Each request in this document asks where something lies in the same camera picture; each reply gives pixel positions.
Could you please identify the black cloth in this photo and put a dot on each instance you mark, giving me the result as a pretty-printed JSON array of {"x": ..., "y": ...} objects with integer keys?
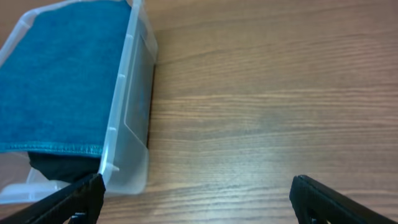
[{"x": 63, "y": 167}]

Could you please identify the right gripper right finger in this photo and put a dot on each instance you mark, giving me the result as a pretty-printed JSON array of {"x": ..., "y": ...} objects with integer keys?
[{"x": 314, "y": 202}]

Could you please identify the clear plastic container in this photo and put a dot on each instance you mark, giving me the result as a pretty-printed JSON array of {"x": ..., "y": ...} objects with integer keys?
[{"x": 125, "y": 158}]

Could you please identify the blue denim cloth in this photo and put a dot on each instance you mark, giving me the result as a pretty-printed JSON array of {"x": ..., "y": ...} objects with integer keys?
[{"x": 58, "y": 83}]

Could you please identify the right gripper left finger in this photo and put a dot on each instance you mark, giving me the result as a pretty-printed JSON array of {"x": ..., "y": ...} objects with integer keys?
[{"x": 80, "y": 202}]

